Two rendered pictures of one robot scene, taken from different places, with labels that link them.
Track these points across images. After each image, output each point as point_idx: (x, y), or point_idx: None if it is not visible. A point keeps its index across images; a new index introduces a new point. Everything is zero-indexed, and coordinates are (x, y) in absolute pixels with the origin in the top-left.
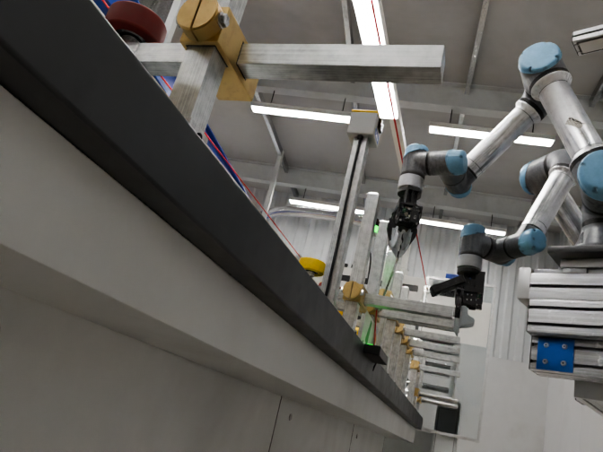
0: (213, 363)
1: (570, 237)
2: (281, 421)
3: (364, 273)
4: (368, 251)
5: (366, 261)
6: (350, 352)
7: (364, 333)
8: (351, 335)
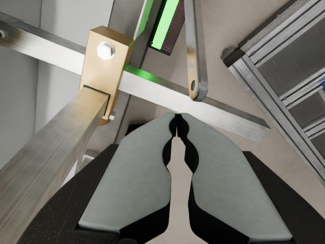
0: None
1: None
2: None
3: (97, 120)
4: (76, 158)
5: (87, 140)
6: (128, 103)
7: (147, 11)
8: (123, 118)
